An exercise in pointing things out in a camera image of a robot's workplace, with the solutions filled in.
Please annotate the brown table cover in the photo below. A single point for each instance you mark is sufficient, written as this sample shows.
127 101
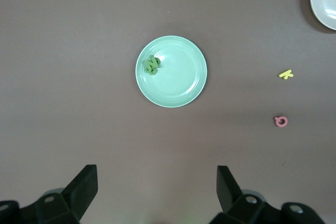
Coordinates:
78 51

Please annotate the yellow foam letter K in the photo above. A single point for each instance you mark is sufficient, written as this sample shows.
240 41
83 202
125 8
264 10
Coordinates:
285 74

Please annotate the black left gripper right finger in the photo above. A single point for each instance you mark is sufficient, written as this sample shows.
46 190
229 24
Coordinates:
228 195

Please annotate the red foam letter Q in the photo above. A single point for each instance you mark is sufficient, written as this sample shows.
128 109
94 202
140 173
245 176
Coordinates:
277 122

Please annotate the green plate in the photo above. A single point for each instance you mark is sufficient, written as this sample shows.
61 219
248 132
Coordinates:
181 77

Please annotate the green foam letter B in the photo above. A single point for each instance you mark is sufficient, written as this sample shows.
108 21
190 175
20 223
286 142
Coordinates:
158 62

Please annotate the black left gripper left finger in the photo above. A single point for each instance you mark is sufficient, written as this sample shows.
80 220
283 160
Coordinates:
81 195

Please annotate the green foam letter N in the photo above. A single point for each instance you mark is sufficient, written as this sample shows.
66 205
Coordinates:
150 63

